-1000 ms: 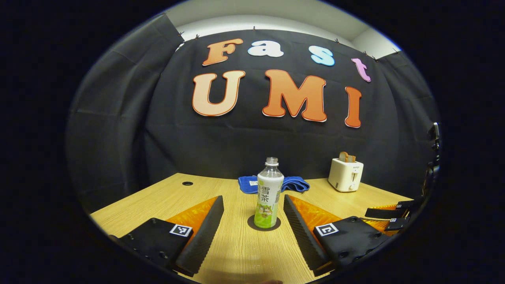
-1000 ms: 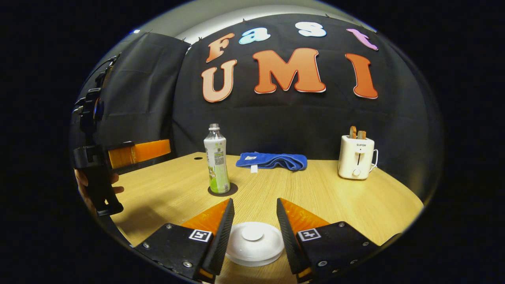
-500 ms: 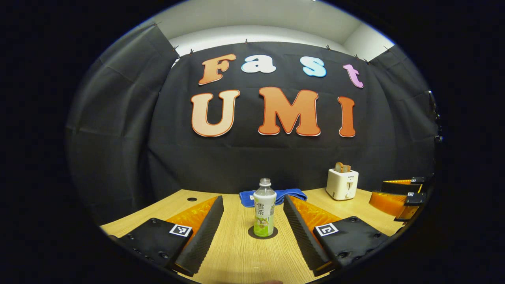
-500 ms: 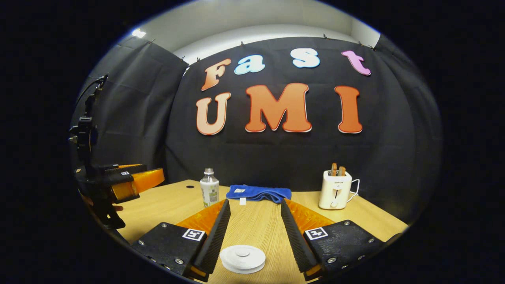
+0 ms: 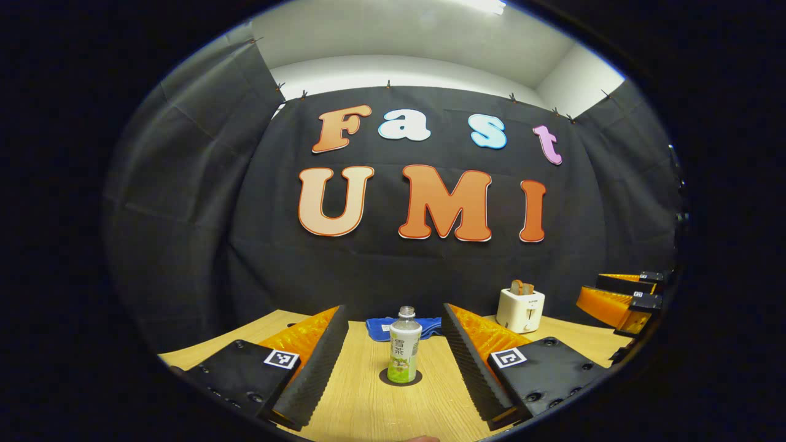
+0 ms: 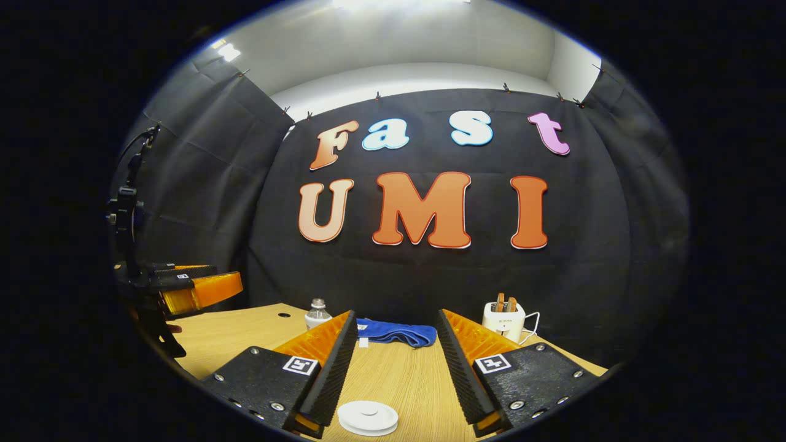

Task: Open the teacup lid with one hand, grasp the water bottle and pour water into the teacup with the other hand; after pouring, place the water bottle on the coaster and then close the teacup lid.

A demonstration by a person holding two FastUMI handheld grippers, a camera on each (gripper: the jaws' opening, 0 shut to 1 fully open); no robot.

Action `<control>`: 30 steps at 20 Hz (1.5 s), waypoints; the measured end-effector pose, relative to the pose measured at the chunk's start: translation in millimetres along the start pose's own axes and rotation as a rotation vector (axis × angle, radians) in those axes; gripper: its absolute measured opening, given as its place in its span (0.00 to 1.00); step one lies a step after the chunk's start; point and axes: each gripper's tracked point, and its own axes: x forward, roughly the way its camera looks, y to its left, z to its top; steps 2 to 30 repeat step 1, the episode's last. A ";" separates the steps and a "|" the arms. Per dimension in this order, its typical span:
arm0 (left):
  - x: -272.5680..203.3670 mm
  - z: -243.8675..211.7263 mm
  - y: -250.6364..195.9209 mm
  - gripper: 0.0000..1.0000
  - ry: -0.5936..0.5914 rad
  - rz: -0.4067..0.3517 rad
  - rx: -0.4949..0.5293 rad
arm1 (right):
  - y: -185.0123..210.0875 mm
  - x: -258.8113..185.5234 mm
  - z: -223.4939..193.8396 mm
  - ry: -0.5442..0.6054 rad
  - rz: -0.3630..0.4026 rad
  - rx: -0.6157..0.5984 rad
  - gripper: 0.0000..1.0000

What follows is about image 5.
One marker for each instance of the clear water bottle white label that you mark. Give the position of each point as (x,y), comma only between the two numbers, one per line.
(404,350)

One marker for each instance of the white toaster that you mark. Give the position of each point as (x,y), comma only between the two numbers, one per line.
(519,312)

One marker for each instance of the black backdrop cloth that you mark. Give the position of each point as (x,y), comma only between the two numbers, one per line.
(245,215)

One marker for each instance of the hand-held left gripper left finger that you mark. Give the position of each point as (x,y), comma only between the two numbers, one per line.
(313,374)

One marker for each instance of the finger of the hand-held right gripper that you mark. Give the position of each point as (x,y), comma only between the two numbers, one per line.
(626,281)
(605,306)

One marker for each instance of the blue folded towel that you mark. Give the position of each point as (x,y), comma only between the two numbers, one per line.
(377,328)

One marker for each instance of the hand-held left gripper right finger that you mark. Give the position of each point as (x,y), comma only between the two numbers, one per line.
(473,368)

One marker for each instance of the dark round coaster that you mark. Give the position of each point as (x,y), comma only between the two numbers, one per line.
(384,377)

